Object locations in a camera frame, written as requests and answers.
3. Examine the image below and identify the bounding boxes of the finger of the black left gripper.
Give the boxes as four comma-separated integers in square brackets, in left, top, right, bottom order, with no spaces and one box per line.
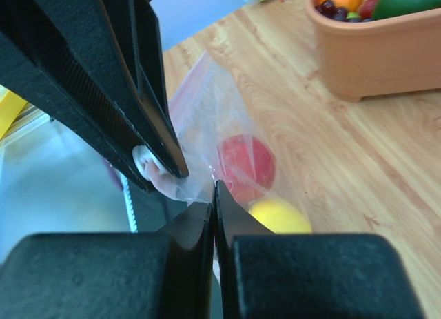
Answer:
[1,0,154,192]
[98,0,189,177]

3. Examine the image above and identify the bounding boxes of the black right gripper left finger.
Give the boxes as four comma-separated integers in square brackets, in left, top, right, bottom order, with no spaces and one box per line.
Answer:
[1,203,212,318]

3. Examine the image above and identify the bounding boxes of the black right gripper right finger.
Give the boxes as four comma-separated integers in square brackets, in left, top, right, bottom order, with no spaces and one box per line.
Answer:
[213,181,424,318]

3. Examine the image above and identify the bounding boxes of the yellow fake lemon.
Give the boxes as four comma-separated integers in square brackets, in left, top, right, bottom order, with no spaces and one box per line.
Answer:
[249,199,312,234]

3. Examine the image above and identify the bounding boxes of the red fake apple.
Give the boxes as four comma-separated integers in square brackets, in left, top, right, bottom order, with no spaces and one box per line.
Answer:
[217,134,276,205]

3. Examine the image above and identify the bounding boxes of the clear polka dot zip bag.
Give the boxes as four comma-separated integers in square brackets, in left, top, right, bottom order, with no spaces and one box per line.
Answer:
[103,50,276,213]

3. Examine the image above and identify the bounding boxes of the dark fake grape bunch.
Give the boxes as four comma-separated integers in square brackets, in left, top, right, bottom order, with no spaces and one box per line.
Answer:
[314,0,373,23]

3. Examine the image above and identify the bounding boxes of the green fake lime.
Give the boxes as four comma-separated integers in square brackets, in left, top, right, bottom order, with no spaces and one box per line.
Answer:
[371,0,440,20]

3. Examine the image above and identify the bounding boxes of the orange plastic basket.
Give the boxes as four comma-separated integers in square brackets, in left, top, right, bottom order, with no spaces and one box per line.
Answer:
[305,0,440,102]

